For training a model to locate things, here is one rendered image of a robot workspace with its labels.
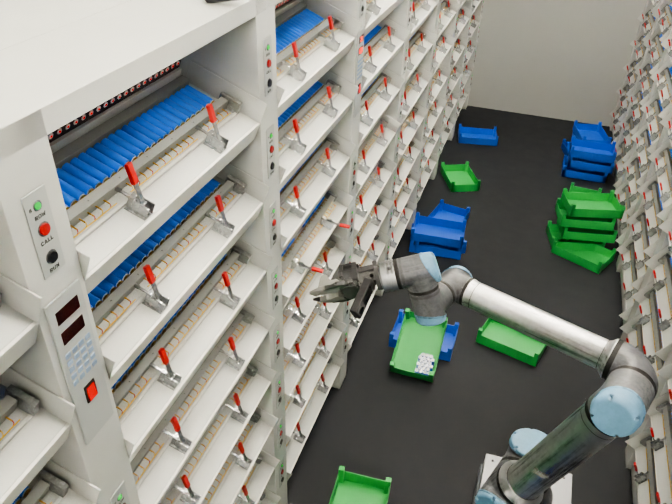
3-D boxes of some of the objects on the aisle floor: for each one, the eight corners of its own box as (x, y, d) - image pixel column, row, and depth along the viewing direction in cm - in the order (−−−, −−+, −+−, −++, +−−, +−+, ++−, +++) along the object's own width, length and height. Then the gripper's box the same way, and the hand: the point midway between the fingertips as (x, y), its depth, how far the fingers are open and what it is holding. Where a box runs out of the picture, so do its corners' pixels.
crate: (548, 342, 309) (552, 330, 305) (535, 367, 295) (538, 354, 291) (490, 319, 322) (493, 307, 318) (475, 342, 308) (478, 329, 304)
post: (287, 504, 233) (274, -13, 130) (277, 526, 226) (255, -3, 123) (238, 488, 238) (188, -22, 135) (227, 509, 231) (165, -13, 128)
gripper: (382, 272, 191) (315, 287, 195) (374, 253, 182) (304, 269, 186) (386, 296, 186) (317, 311, 190) (378, 278, 177) (306, 294, 181)
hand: (315, 297), depth 186 cm, fingers open, 3 cm apart
